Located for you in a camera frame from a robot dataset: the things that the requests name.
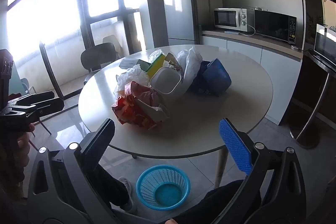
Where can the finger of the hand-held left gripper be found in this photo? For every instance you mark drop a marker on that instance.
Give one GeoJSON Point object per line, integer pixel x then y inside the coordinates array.
{"type": "Point", "coordinates": [34, 97]}
{"type": "Point", "coordinates": [44, 108]}

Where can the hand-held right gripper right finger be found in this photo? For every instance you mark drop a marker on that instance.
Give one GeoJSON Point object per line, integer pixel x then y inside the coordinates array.
{"type": "Point", "coordinates": [235, 148]}

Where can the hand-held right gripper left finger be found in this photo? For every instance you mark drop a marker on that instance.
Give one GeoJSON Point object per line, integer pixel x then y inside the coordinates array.
{"type": "Point", "coordinates": [99, 146]}

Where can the red and brown paper bag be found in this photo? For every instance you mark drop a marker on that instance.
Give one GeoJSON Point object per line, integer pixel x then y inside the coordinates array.
{"type": "Point", "coordinates": [139, 106]}

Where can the blue plastic packet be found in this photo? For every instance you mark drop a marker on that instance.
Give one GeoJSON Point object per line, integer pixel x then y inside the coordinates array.
{"type": "Point", "coordinates": [215, 77]}

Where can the blue plastic mesh basket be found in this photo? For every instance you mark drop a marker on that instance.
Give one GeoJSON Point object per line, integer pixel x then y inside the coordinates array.
{"type": "Point", "coordinates": [162, 193]}

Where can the white cardboard box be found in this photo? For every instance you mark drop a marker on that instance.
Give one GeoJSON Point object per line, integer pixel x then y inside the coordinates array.
{"type": "Point", "coordinates": [130, 63]}

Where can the white plastic container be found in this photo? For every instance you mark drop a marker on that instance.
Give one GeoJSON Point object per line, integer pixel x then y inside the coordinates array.
{"type": "Point", "coordinates": [165, 79]}

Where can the translucent white plastic bag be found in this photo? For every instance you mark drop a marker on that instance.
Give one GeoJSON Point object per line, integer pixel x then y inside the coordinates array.
{"type": "Point", "coordinates": [191, 64]}

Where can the yellow sponge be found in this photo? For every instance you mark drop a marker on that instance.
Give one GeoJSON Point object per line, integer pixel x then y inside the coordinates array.
{"type": "Point", "coordinates": [155, 65]}

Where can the clear printed plastic bag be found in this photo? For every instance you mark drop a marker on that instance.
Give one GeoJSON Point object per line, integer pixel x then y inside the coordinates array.
{"type": "Point", "coordinates": [172, 61]}

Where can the person's left hand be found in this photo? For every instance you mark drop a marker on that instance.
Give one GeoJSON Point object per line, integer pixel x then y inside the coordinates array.
{"type": "Point", "coordinates": [23, 150]}

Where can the person's right hand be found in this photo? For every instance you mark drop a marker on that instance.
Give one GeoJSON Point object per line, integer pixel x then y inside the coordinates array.
{"type": "Point", "coordinates": [173, 221]}

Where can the wooden table leg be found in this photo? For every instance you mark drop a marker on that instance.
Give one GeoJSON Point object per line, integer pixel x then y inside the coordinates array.
{"type": "Point", "coordinates": [220, 166]}

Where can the person's left leg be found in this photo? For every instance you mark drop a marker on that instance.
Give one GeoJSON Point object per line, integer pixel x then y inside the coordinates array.
{"type": "Point", "coordinates": [110, 187]}

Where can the person's leg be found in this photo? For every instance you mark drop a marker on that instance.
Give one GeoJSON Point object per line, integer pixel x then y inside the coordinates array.
{"type": "Point", "coordinates": [223, 203]}
{"type": "Point", "coordinates": [110, 187]}

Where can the person's left shoe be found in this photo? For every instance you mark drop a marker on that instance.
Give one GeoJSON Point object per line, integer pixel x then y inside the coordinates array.
{"type": "Point", "coordinates": [128, 193]}

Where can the person's right leg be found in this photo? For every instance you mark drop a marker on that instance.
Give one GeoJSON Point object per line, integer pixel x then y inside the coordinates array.
{"type": "Point", "coordinates": [223, 203]}

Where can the dark green chair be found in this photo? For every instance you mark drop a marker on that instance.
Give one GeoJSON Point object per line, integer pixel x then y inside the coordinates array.
{"type": "Point", "coordinates": [98, 56]}

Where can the beige chair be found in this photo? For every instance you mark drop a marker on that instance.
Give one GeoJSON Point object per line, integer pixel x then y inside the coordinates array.
{"type": "Point", "coordinates": [114, 43]}

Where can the black microwave oven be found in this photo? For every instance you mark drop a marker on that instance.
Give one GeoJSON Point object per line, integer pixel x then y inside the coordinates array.
{"type": "Point", "coordinates": [274, 26]}

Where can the white microwave with dials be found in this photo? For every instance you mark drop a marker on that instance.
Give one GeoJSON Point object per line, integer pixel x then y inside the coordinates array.
{"type": "Point", "coordinates": [229, 18]}

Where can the green potted plant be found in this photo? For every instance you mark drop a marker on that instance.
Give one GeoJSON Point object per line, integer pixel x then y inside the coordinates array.
{"type": "Point", "coordinates": [313, 24]}

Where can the silver refrigerator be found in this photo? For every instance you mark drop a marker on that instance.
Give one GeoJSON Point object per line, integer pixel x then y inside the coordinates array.
{"type": "Point", "coordinates": [179, 11]}

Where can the large window with dark frame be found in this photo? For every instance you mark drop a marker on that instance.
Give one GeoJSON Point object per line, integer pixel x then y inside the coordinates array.
{"type": "Point", "coordinates": [65, 16]}

